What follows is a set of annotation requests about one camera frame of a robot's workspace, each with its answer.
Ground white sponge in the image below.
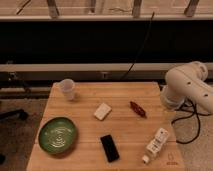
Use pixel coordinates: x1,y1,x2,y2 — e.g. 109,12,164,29
94,103,112,121

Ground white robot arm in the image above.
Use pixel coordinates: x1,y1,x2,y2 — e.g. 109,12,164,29
160,61,213,114

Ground white ceramic cup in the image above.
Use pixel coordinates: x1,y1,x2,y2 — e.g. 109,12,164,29
59,79,75,100

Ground green ceramic plate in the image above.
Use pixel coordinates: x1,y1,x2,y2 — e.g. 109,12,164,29
38,117,77,155

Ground red chili pepper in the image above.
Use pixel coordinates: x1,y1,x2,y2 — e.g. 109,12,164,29
130,101,146,118

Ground black rectangular phone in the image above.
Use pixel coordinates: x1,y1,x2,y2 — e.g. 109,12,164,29
100,135,120,162

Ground white labelled bottle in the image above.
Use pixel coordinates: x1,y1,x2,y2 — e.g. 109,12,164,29
142,128,170,164

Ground black chair base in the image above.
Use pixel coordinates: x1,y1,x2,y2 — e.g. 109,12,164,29
0,109,29,120

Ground black hanging cable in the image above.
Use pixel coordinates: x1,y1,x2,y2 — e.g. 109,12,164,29
119,11,156,82

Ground black cable on floor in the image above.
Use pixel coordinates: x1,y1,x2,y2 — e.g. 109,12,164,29
171,99,212,145

